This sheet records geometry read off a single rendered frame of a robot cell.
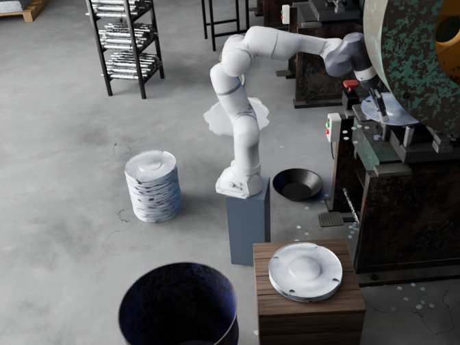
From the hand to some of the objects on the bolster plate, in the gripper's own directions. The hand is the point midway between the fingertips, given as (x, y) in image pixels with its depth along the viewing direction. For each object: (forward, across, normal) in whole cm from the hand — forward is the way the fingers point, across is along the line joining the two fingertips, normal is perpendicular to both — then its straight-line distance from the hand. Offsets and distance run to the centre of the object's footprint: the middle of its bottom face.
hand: (382, 114), depth 197 cm
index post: (+14, +8, +3) cm, 16 cm away
